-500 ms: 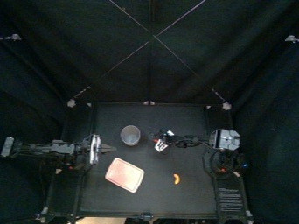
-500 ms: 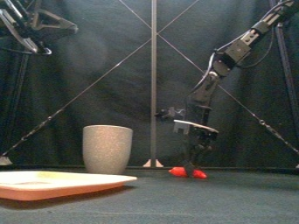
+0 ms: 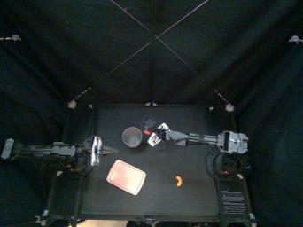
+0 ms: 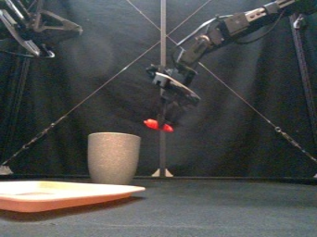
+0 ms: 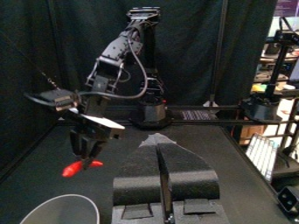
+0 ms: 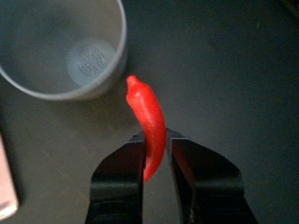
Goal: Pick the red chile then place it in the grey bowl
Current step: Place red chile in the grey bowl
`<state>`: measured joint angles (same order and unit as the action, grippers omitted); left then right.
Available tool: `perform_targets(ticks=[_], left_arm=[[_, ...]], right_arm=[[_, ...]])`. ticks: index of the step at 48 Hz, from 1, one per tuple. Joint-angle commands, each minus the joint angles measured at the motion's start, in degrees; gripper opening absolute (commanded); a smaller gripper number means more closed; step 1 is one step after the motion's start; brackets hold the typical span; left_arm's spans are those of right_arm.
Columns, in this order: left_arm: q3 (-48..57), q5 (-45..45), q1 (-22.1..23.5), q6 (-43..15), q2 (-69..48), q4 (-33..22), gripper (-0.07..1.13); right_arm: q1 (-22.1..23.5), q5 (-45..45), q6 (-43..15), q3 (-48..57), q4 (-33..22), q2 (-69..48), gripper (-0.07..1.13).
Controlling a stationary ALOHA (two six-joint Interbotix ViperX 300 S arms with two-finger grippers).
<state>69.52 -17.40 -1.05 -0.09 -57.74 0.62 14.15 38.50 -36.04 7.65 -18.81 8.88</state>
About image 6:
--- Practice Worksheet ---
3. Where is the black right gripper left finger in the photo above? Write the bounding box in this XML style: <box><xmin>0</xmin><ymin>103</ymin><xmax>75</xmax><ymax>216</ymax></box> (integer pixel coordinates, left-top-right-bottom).
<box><xmin>84</xmin><ymin>129</ymin><xmax>147</xmax><ymax>224</ymax></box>

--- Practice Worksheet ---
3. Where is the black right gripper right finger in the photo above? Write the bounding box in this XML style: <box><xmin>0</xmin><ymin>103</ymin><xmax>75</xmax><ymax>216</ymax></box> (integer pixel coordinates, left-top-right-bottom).
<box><xmin>164</xmin><ymin>127</ymin><xmax>259</xmax><ymax>224</ymax></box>

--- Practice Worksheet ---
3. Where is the red toy chile pepper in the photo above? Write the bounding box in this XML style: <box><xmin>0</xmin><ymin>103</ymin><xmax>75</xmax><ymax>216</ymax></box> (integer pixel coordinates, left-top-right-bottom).
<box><xmin>126</xmin><ymin>74</ymin><xmax>168</xmax><ymax>184</ymax></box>

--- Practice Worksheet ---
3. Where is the grey plastic bowl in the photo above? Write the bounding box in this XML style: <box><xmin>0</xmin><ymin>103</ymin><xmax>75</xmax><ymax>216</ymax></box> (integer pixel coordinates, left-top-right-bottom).
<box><xmin>0</xmin><ymin>0</ymin><xmax>128</xmax><ymax>102</ymax></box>

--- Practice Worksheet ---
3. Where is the pale pink flat object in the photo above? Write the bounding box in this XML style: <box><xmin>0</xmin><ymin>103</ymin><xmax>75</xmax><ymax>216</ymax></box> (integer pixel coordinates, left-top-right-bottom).
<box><xmin>0</xmin><ymin>132</ymin><xmax>20</xmax><ymax>221</ymax></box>

